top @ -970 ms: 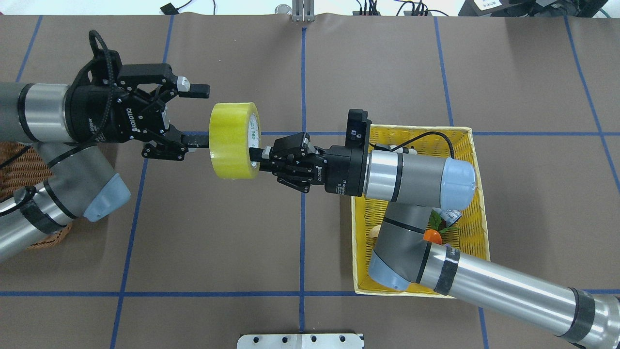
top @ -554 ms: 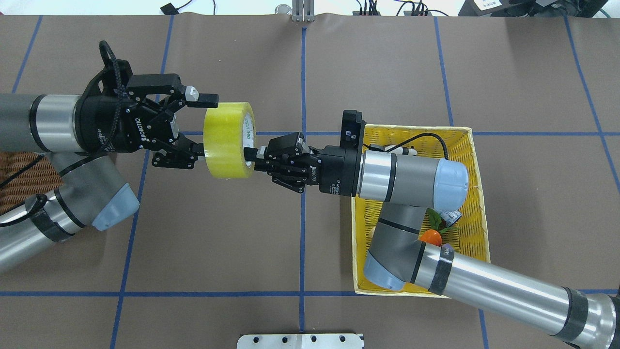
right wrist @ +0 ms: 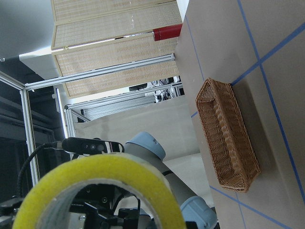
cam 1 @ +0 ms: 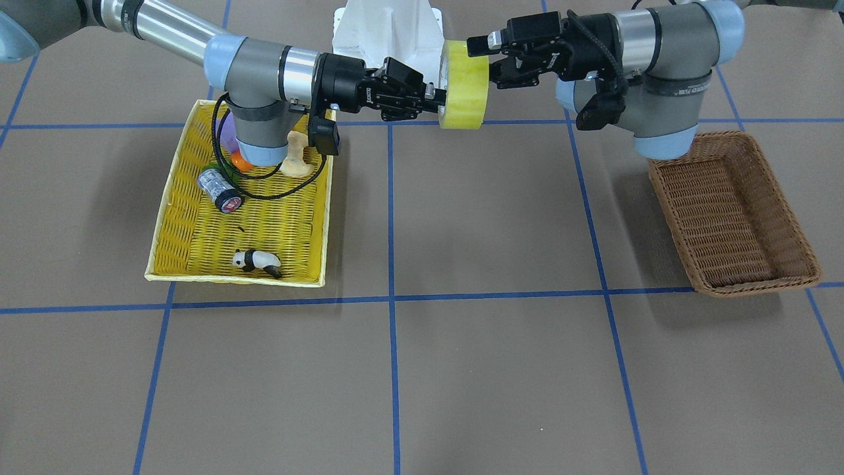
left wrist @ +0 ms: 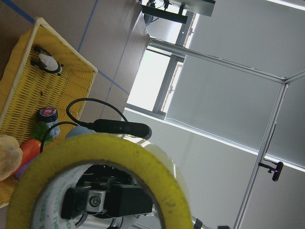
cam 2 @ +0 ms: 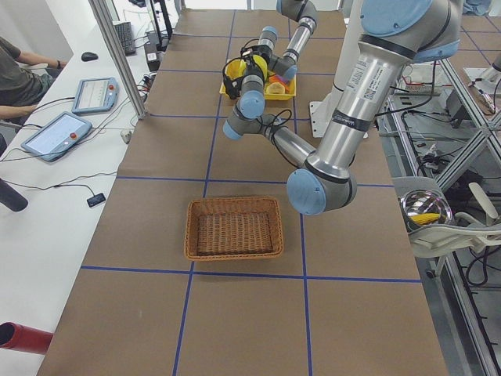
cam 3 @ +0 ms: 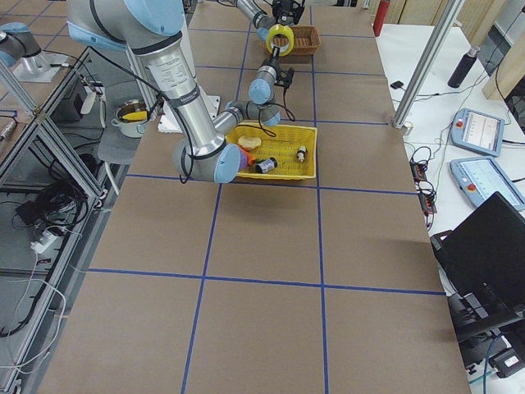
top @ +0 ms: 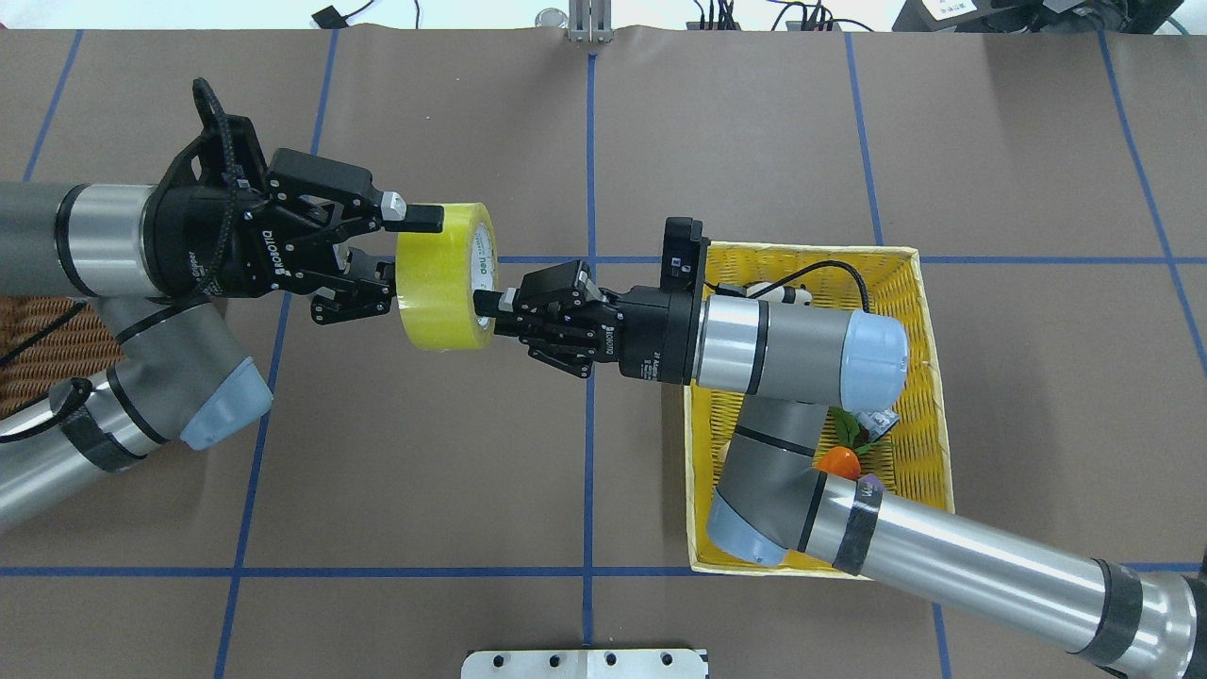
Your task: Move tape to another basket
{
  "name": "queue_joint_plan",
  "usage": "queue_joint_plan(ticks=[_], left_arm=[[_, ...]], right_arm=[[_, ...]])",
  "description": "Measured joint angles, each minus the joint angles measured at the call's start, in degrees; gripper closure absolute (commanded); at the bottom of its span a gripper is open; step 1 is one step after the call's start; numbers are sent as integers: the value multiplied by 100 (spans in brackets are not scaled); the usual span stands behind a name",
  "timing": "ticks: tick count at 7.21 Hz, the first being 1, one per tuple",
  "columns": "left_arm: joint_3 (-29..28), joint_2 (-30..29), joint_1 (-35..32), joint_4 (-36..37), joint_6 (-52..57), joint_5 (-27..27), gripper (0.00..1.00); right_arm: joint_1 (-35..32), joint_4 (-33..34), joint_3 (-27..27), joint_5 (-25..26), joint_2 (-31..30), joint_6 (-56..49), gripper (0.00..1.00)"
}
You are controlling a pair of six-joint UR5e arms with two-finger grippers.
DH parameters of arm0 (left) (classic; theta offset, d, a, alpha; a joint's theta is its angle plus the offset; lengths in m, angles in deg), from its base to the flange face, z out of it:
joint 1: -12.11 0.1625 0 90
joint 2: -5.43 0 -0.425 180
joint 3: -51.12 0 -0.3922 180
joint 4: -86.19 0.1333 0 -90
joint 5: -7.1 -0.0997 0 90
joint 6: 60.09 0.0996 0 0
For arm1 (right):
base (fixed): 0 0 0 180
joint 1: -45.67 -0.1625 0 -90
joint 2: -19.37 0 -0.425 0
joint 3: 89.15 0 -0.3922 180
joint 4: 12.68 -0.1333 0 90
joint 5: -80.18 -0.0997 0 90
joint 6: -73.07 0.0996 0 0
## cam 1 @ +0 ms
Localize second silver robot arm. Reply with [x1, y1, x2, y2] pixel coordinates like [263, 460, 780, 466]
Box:
[467, 1, 745, 160]

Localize yellow tape roll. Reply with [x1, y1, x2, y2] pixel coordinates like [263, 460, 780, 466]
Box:
[438, 40, 489, 130]

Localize toy orange carrot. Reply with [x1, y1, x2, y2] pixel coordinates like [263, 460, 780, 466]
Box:
[202, 151, 255, 175]

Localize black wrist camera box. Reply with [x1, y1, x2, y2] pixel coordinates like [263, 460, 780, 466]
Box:
[307, 115, 341, 156]

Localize panda toy figurine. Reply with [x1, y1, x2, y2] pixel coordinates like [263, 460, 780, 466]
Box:
[231, 249, 282, 279]

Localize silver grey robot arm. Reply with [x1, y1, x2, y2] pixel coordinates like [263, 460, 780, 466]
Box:
[1, 1, 446, 166]

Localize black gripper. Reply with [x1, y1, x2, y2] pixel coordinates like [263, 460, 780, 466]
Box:
[314, 52, 446, 121]

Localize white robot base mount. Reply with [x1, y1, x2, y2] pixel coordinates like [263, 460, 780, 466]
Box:
[332, 1, 445, 64]

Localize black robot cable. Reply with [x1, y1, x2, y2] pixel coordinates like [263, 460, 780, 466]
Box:
[211, 92, 328, 201]

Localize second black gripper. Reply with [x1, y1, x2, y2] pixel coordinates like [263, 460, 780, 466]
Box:
[467, 10, 625, 90]

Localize yellow woven basket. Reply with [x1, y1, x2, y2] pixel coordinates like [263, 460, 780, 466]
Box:
[145, 100, 334, 288]

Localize brown wicker basket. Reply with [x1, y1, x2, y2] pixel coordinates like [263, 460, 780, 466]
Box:
[648, 131, 822, 298]

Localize small black labelled can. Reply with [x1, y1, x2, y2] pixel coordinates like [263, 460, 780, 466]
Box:
[196, 166, 244, 214]

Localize purple block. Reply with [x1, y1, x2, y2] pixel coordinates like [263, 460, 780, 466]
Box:
[219, 114, 240, 153]

